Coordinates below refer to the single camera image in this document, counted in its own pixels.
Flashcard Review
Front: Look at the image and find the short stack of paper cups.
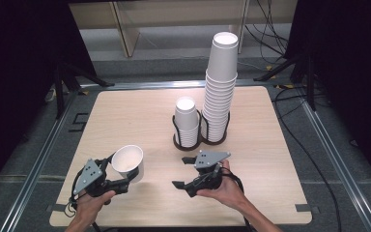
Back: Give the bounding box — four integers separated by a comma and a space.
172, 96, 201, 149

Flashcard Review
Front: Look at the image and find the black metal stand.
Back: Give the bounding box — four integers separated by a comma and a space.
253, 54, 317, 112
52, 61, 115, 120

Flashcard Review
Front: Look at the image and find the tall stack of paper cups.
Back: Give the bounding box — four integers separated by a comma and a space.
200, 31, 240, 143

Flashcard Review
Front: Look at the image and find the metal floor rail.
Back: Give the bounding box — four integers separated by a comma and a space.
0, 93, 78, 232
80, 79, 271, 91
298, 96, 371, 232

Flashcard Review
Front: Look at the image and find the black double cup holder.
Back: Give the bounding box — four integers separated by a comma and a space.
172, 109, 231, 152

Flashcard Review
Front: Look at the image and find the white paper cup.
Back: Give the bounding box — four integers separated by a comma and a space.
110, 144, 145, 184

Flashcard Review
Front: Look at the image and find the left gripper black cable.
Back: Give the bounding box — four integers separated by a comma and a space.
64, 168, 101, 232

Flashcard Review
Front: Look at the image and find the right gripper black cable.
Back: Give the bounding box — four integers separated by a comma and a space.
220, 165, 255, 232

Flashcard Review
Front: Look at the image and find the light wooden shelf unit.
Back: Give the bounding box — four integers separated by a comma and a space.
68, 0, 250, 59

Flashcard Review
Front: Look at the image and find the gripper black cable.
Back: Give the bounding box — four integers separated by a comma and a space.
220, 165, 255, 232
64, 168, 101, 232

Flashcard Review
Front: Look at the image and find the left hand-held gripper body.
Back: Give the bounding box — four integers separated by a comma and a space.
72, 159, 131, 206

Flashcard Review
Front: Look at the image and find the bundle of black cables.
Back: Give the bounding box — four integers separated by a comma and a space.
244, 0, 289, 64

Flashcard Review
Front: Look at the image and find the person's right hand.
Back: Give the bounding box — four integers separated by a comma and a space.
196, 159, 249, 211

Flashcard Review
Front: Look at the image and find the person's left hand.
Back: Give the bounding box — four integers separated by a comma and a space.
73, 189, 117, 223

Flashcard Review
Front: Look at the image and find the black curtain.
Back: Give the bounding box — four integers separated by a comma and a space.
284, 0, 371, 185
0, 0, 98, 201

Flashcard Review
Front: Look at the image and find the long black floor cable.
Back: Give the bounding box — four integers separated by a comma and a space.
271, 86, 343, 232

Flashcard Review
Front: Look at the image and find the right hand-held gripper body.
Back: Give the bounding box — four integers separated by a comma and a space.
186, 150, 232, 198

